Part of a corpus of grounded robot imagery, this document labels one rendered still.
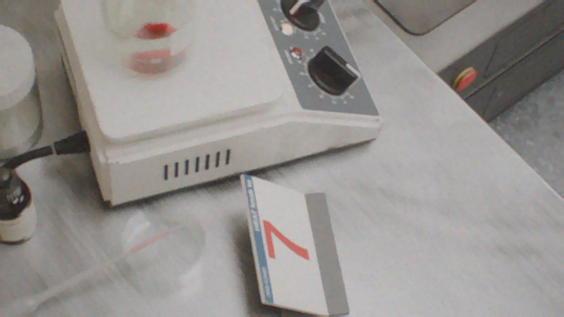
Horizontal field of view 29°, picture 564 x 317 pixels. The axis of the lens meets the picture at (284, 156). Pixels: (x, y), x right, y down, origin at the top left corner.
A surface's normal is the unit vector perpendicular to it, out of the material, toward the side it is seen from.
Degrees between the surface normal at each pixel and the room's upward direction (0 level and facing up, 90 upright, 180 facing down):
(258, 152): 90
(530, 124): 0
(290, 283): 40
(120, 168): 90
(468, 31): 0
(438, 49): 0
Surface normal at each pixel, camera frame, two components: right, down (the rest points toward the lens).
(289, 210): 0.70, -0.44
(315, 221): 0.10, -0.50
